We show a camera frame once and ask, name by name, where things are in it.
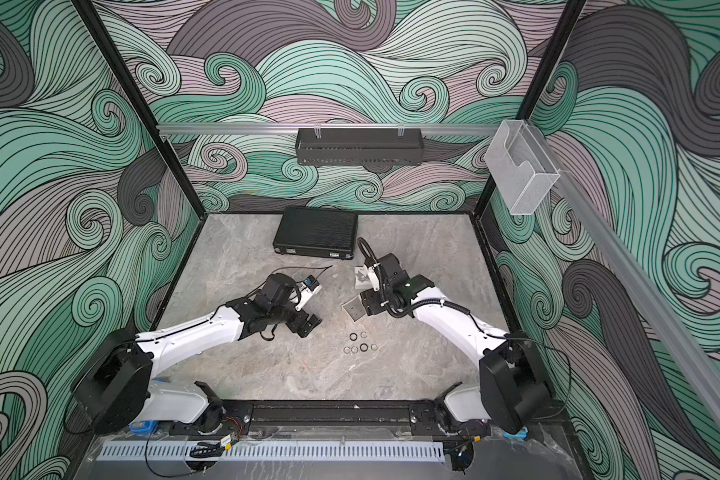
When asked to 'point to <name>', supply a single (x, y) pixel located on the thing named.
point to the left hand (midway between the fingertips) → (310, 306)
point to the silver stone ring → (362, 333)
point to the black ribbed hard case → (317, 231)
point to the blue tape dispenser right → (523, 434)
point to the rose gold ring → (371, 347)
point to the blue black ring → (353, 333)
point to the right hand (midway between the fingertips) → (370, 299)
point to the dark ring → (367, 347)
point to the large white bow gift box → (362, 278)
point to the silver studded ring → (346, 349)
